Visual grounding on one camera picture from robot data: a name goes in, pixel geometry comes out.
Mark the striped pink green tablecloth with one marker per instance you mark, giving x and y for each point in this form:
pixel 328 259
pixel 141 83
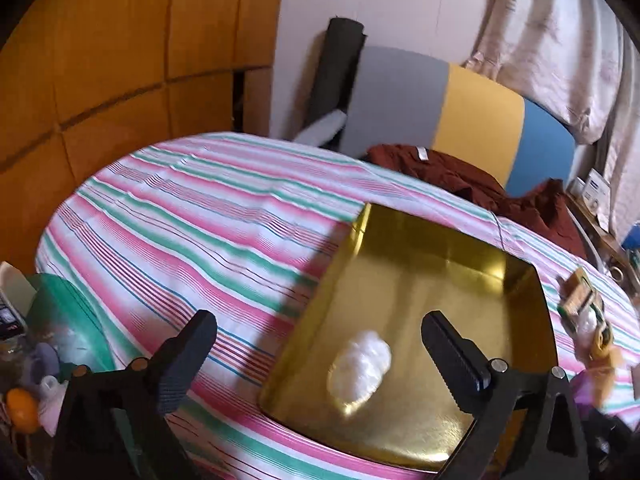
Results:
pixel 244 227

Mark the green plastic bag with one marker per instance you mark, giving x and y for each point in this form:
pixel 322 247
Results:
pixel 61 316

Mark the grey yellow blue chair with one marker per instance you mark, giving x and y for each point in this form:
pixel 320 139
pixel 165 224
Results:
pixel 403 97

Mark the gold tin tray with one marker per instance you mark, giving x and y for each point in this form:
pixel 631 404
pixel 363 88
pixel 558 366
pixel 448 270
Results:
pixel 390 270

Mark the white product box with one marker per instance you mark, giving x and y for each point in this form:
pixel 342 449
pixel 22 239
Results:
pixel 596 197

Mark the rolled black mat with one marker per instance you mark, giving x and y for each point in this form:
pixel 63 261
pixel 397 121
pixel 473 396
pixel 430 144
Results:
pixel 336 70

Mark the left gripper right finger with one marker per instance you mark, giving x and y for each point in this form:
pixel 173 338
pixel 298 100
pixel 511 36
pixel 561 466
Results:
pixel 463 367

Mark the dark red garment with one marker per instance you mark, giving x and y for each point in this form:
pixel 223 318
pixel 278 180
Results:
pixel 542 210

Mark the green edged snack packet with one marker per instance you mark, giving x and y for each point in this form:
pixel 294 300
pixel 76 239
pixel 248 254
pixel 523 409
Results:
pixel 577 292

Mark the pink patterned curtain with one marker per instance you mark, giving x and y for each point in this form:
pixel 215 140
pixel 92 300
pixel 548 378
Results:
pixel 575 59

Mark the orange ball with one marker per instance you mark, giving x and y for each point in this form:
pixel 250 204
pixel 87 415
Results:
pixel 22 409

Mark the white plastic ball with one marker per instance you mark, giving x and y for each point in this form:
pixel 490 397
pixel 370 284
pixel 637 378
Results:
pixel 587 324
pixel 359 368

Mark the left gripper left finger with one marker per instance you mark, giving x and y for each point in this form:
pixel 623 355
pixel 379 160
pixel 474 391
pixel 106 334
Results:
pixel 178 360

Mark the orange wooden wardrobe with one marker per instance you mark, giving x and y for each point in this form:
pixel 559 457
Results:
pixel 85 82

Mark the wooden side shelf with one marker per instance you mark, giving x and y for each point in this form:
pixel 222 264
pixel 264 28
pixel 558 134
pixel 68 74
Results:
pixel 604 253

